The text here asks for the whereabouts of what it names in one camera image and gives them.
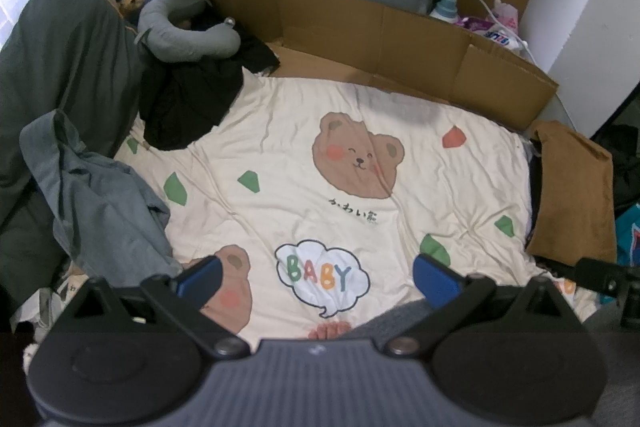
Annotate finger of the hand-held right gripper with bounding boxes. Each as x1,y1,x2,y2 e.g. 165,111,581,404
574,258,633,297

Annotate blue denim pants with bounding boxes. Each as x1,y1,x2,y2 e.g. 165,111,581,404
20,109,183,290

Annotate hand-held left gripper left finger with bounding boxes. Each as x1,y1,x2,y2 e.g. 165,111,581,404
50,256,250,360

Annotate person's grey trousers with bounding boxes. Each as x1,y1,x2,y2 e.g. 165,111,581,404
345,299,431,344

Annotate dark cloth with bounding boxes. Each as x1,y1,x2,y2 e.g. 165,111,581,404
596,124,640,212

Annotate white detergent bottle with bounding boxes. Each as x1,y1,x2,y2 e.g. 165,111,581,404
429,0,461,24

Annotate pink plastic bag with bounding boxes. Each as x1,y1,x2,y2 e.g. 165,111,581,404
492,0,520,28

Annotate grey neck pillow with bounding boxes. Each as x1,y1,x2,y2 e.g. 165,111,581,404
135,0,242,64

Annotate brown folded garment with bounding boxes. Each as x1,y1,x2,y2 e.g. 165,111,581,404
525,121,618,268

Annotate teal printed shirt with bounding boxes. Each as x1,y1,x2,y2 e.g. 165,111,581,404
615,202,640,269

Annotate flattened cardboard sheet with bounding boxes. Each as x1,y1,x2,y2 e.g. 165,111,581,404
192,0,560,132

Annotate person's foot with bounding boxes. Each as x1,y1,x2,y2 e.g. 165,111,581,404
307,321,351,342

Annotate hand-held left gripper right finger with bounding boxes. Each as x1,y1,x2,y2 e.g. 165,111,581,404
385,254,588,357

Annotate cream bear print blanket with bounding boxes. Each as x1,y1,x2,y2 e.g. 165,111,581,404
15,77,601,348

